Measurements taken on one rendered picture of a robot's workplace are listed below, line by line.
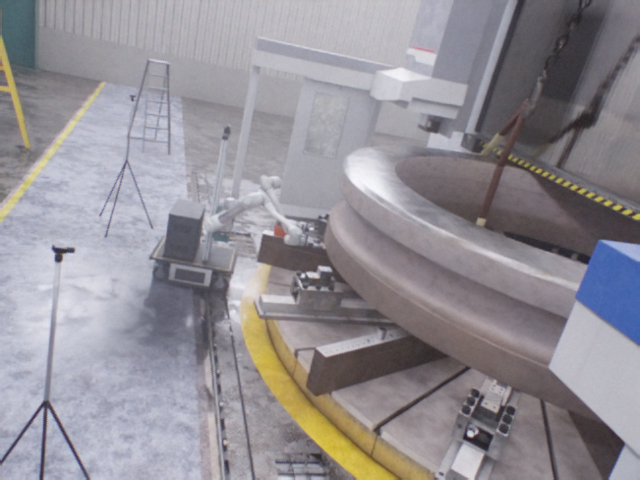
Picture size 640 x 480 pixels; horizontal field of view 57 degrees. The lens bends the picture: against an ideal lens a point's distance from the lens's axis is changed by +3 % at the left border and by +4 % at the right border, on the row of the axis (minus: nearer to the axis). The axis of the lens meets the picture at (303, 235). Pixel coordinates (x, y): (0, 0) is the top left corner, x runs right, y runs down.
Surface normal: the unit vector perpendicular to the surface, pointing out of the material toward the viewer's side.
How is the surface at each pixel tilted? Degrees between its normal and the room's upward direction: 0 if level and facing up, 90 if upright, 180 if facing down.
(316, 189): 90
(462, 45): 90
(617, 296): 90
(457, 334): 90
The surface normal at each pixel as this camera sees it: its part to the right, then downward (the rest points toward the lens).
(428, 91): 0.20, 0.38
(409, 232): -0.80, 0.04
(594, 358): -0.96, -0.12
